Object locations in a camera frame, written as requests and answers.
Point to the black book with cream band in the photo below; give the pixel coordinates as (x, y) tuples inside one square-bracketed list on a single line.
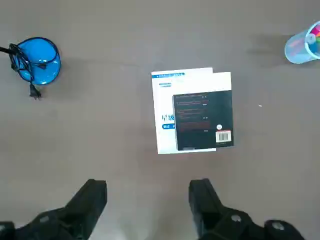
[(195, 120)]

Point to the clear blue pen cup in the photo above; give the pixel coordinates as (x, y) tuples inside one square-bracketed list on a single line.
[(297, 50)]

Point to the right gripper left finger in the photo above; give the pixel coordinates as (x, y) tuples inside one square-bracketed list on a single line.
[(80, 215)]

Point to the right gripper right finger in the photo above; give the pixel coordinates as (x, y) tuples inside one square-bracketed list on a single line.
[(210, 215)]

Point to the white book with blue print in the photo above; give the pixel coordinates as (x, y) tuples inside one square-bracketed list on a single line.
[(162, 100)]

